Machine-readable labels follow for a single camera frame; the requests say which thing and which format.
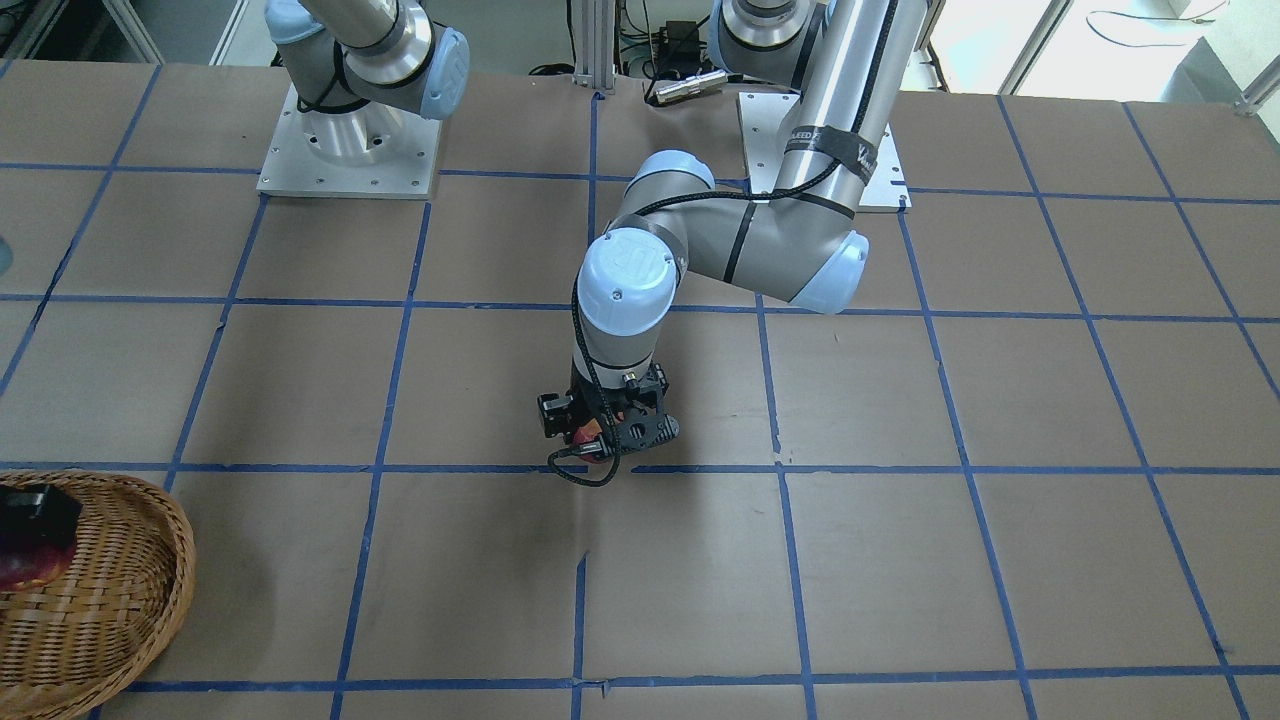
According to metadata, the woven wicker basket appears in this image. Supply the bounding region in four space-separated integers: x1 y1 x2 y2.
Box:
1 471 196 719

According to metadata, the red yellow apple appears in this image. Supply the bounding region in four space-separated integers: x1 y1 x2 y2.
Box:
570 421 612 464

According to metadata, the dark red apple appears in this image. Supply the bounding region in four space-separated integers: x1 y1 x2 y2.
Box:
1 543 76 593

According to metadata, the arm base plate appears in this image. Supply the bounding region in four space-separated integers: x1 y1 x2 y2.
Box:
739 92 911 211
256 87 444 201

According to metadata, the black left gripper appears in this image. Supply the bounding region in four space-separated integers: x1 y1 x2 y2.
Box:
538 363 681 456

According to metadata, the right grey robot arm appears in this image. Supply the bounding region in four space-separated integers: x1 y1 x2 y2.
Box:
3 1 465 497

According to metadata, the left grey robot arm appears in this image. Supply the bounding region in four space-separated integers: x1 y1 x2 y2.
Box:
538 1 931 462

